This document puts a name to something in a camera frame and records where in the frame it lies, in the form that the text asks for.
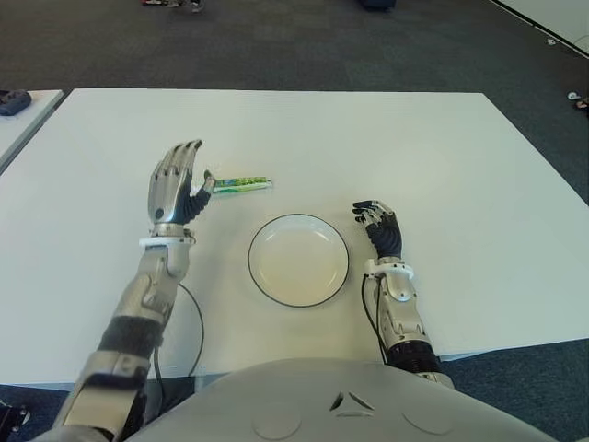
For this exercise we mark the dark blue bundle object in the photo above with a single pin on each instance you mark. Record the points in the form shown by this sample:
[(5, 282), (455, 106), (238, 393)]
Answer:
[(14, 102)]

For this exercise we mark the white background table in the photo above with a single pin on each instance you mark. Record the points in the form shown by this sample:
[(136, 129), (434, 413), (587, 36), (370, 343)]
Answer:
[(552, 14)]

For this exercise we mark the patterned red green item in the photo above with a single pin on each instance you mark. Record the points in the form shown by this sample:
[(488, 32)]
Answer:
[(161, 3)]

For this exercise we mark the white side table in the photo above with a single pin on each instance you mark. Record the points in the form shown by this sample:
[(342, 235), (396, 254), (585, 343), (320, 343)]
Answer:
[(27, 124)]

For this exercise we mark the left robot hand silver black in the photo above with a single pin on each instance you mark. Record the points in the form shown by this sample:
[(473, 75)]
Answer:
[(168, 193)]

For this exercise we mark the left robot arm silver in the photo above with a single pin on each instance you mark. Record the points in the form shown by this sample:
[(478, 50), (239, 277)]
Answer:
[(152, 285)]

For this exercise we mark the dark sandal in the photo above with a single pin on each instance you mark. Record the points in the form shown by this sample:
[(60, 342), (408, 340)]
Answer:
[(582, 103)]

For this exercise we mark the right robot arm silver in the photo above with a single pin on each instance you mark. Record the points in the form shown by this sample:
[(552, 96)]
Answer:
[(405, 313)]

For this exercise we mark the dark blue floor object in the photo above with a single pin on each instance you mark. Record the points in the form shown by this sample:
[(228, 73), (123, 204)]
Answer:
[(377, 4)]

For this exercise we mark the grey robot torso shell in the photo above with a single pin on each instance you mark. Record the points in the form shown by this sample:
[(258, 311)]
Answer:
[(322, 405)]

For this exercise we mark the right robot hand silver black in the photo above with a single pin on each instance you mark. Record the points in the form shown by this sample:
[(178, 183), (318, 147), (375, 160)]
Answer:
[(386, 235)]

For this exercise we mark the white plate with dark rim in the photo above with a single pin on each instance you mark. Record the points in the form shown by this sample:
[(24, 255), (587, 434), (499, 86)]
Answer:
[(299, 262)]

